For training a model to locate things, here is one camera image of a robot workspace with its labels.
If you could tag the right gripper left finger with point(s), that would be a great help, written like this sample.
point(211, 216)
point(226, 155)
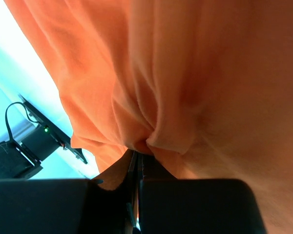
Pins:
point(103, 205)

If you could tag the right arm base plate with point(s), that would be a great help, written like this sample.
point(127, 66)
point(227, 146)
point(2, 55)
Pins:
point(47, 137)

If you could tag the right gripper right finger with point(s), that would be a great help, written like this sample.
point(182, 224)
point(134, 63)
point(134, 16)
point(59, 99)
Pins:
point(168, 205)

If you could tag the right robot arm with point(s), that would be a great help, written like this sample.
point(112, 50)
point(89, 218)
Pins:
point(136, 195)

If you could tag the orange t shirt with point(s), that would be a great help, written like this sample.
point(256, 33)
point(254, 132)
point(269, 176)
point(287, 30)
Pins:
point(206, 86)

